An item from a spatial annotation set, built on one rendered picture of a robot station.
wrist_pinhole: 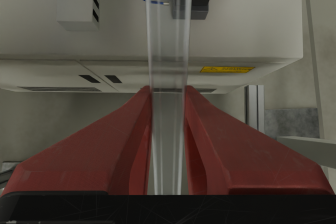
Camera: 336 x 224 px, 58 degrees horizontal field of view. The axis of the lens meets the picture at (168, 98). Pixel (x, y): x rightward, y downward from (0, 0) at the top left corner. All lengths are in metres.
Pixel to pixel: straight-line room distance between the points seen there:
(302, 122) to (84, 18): 0.90
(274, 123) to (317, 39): 0.35
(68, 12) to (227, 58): 0.24
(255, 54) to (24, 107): 0.88
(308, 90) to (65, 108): 0.87
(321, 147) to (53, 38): 0.67
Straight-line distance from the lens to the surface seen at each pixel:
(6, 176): 1.10
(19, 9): 0.53
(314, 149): 0.89
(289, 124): 1.15
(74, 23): 0.45
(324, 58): 1.24
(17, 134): 1.18
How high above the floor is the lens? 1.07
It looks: 85 degrees down
